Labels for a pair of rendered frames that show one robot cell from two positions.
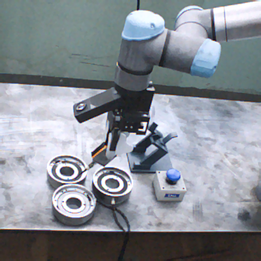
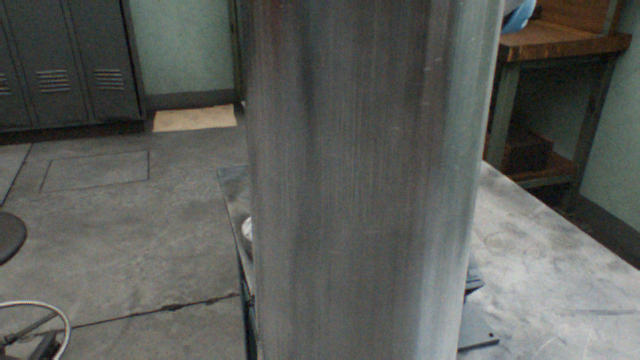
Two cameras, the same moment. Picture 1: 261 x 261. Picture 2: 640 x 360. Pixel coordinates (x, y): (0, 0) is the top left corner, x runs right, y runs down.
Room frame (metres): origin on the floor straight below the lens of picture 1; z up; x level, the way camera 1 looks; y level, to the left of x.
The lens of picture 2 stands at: (0.68, -0.67, 1.30)
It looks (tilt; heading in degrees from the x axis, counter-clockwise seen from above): 28 degrees down; 87
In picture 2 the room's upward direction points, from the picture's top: straight up
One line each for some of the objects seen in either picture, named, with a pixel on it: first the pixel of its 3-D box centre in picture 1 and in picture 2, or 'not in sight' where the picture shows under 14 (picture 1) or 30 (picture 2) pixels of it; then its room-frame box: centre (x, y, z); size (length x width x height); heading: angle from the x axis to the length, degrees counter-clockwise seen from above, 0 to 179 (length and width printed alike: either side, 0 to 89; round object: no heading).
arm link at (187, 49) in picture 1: (189, 51); not in sight; (0.76, -0.13, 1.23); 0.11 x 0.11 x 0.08; 86
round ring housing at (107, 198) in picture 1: (111, 185); not in sight; (0.74, -0.04, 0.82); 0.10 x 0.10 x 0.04
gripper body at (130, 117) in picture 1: (128, 105); not in sight; (0.75, -0.04, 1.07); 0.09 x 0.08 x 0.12; 104
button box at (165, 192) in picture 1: (170, 185); not in sight; (0.78, -0.20, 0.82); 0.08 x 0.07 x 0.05; 103
